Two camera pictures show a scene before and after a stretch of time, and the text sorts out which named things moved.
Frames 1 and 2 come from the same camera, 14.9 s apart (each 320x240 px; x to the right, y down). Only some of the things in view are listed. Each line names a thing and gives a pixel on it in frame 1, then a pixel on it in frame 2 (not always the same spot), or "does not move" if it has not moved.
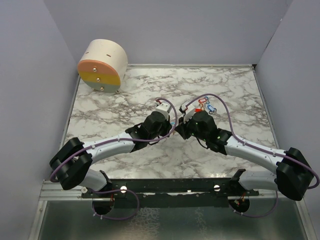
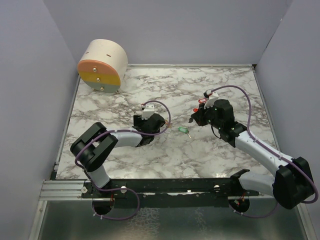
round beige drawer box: x=103 y=65 does not move
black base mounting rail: x=169 y=193 does not move
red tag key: x=202 y=100 does not move
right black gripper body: x=189 y=129 -> x=207 y=116
